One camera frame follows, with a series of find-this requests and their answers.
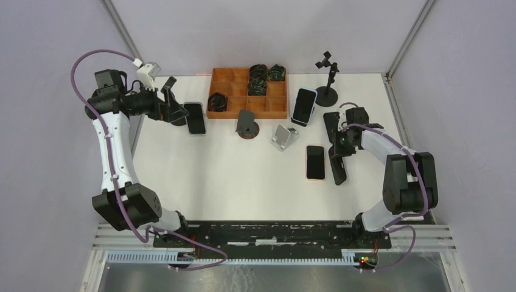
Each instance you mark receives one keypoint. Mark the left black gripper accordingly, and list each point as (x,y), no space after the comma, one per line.
(148,92)

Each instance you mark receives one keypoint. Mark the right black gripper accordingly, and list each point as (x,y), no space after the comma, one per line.
(341,151)

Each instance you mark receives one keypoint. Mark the phone with clear case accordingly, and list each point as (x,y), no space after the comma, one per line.
(195,119)

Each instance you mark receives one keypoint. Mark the black phone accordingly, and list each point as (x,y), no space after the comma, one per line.
(331,120)
(337,166)

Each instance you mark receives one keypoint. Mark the pink case phone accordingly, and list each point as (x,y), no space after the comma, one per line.
(315,163)

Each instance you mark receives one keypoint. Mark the blue case phone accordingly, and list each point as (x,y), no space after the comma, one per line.
(304,106)

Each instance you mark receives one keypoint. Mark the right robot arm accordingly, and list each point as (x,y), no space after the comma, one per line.
(409,182)

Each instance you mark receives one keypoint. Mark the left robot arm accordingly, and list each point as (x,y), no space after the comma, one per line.
(124,202)

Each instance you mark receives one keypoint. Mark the silver folding phone stand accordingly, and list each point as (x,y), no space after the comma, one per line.
(283,137)

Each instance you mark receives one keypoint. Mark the round wooden phone stand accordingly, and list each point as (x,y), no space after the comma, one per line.
(246,127)

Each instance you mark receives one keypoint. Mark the black coiled band front-left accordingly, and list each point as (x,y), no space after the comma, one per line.
(217,102)

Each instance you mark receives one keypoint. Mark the orange compartment tray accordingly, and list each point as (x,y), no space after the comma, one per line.
(233,84)

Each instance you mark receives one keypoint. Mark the black coiled band middle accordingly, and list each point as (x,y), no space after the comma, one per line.
(257,87)

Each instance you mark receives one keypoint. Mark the black coiled band top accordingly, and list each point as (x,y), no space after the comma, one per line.
(258,71)

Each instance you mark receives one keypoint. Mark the green-black coiled band right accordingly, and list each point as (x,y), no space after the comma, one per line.
(276,73)

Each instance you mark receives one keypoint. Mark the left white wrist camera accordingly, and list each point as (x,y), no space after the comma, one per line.
(147,73)

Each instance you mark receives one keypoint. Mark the aluminium rail frame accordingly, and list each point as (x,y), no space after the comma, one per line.
(429,238)

